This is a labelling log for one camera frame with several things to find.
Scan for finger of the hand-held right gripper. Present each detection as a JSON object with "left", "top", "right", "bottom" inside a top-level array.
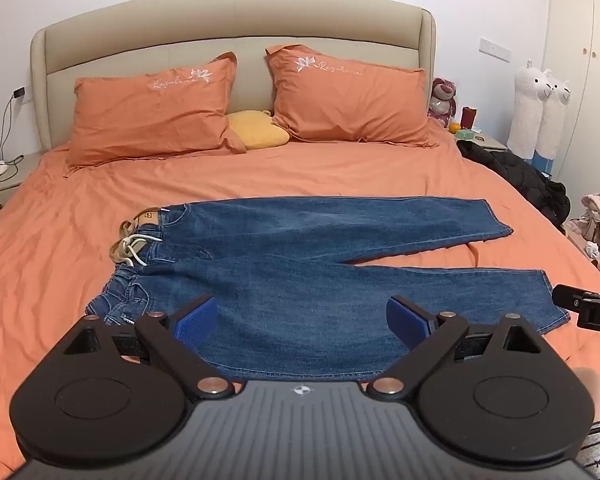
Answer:
[{"left": 552, "top": 284, "right": 600, "bottom": 314}]

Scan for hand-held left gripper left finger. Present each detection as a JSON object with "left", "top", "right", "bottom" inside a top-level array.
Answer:
[{"left": 62, "top": 296, "right": 235, "bottom": 401}]

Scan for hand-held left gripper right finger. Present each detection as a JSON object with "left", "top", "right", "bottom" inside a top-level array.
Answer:
[{"left": 367, "top": 296, "right": 546, "bottom": 401}]

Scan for blue denim pants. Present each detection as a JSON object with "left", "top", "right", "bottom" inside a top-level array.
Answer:
[{"left": 85, "top": 199, "right": 572, "bottom": 381}]

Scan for person's leg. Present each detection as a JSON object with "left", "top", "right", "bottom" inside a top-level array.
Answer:
[{"left": 572, "top": 367, "right": 600, "bottom": 428}]

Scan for beige braided belt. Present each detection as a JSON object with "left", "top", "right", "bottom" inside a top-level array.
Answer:
[{"left": 111, "top": 205, "right": 163, "bottom": 263}]

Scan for black jacket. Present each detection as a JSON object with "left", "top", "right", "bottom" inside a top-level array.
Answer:
[{"left": 456, "top": 139, "right": 572, "bottom": 228}]

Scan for striped grey shorts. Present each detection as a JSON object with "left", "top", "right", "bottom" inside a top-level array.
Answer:
[{"left": 577, "top": 417, "right": 600, "bottom": 480}]

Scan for bed with orange sheet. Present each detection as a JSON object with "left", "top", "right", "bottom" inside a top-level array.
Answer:
[{"left": 0, "top": 125, "right": 600, "bottom": 471}]

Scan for white alpaca plush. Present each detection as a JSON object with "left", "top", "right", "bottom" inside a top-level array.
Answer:
[
  {"left": 507, "top": 59, "right": 553, "bottom": 158},
  {"left": 536, "top": 74, "right": 572, "bottom": 161}
]

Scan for yellow plush cushion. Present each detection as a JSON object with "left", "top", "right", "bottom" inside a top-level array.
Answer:
[{"left": 225, "top": 109, "right": 292, "bottom": 151}]

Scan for orange embroidered pillow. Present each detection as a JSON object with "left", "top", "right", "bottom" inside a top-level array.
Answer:
[
  {"left": 265, "top": 44, "right": 440, "bottom": 149},
  {"left": 65, "top": 51, "right": 247, "bottom": 171}
]

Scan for pink bear plush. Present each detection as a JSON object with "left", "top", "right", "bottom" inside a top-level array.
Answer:
[{"left": 428, "top": 77, "right": 458, "bottom": 128}]

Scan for white wardrobe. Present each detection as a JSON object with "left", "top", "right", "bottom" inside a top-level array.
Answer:
[{"left": 542, "top": 0, "right": 600, "bottom": 221}]

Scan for beige upholstered headboard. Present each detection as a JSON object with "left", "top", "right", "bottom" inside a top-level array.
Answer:
[{"left": 30, "top": 0, "right": 437, "bottom": 153}]

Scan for white wall switch plate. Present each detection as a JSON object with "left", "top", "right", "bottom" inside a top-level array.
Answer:
[{"left": 479, "top": 37, "right": 512, "bottom": 62}]

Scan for black charger cable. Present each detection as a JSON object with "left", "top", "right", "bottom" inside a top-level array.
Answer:
[{"left": 0, "top": 97, "right": 26, "bottom": 181}]

